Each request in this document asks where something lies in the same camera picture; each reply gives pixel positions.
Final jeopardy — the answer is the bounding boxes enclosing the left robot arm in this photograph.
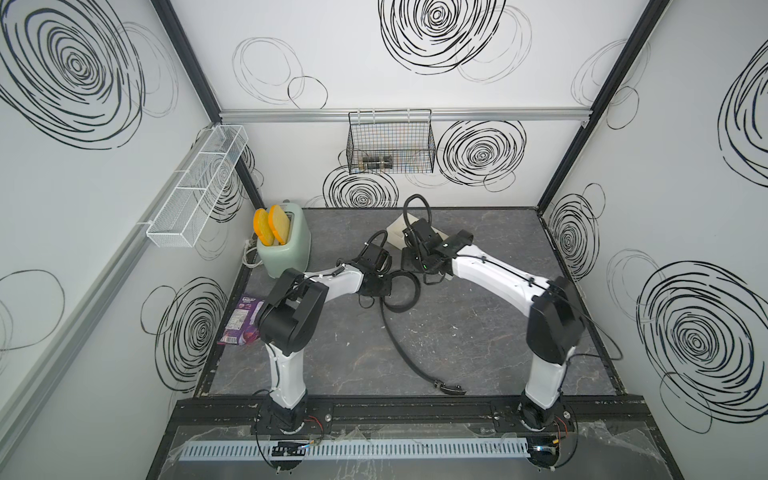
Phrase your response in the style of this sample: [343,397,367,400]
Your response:
[257,242,392,431]

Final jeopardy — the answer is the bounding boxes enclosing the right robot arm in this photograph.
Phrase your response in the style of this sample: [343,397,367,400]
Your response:
[403,219,586,431]

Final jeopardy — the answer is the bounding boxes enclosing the cream compartment storage tray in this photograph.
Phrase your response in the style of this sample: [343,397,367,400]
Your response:
[386,214,448,250]

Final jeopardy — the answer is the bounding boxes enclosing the mint green toaster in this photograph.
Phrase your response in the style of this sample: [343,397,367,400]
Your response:
[257,202,311,279]

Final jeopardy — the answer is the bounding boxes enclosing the right toast slice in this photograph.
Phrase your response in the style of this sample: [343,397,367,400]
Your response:
[267,205,290,245]

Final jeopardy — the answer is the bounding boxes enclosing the toast slice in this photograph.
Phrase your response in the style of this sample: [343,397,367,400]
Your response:
[267,205,290,245]
[253,208,275,246]

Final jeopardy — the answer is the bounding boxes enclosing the left toast slice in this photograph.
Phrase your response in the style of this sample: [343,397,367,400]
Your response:
[253,208,275,246]

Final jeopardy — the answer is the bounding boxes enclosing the purple snack packet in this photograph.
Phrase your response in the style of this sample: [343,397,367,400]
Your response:
[217,295,264,346]

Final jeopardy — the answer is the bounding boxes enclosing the items in wire basket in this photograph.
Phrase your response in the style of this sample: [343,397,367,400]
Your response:
[357,155,394,171]

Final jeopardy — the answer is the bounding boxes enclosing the black wire wall basket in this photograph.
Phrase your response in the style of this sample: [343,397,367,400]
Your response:
[345,109,437,174]

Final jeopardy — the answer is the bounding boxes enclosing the grey slotted cable duct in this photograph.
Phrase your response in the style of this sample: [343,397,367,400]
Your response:
[178,438,530,462]

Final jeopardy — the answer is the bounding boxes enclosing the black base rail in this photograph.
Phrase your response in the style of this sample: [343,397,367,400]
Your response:
[170,394,652,434]

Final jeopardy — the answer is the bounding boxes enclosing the white wire wall shelf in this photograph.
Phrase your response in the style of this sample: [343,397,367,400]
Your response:
[146,124,248,248]

